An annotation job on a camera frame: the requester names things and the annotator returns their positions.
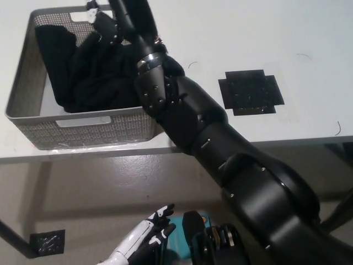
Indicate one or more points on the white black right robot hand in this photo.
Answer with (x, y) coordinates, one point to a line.
(132, 22)

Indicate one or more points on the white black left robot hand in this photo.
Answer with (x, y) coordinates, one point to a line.
(132, 243)

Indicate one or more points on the black t shirt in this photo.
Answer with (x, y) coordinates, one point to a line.
(91, 82)

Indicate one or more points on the black floor tape patch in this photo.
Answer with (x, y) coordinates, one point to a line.
(47, 241)

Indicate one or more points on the clear tape strip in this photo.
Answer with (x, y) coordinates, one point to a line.
(91, 146)

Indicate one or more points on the grey perforated plastic basket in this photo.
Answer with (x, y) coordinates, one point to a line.
(82, 132)

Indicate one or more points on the black table tape patch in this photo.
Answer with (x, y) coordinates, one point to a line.
(251, 92)

